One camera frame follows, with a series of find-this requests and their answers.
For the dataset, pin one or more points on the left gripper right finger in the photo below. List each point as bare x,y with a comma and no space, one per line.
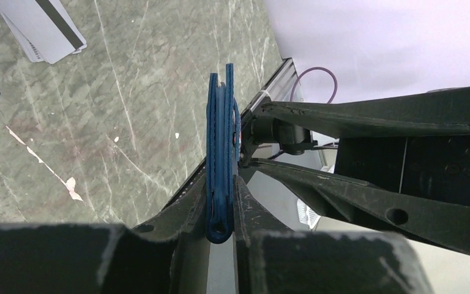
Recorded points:
272,258

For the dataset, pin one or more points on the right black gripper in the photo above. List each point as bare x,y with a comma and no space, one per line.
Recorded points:
403,164

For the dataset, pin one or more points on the silver card stack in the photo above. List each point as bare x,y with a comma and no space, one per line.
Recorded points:
43,29

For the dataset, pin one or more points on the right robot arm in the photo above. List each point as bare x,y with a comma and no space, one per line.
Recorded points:
283,132

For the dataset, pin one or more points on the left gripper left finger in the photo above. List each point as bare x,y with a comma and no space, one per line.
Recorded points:
167,254

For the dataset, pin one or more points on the blue leather card holder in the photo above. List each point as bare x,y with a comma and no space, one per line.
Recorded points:
223,139

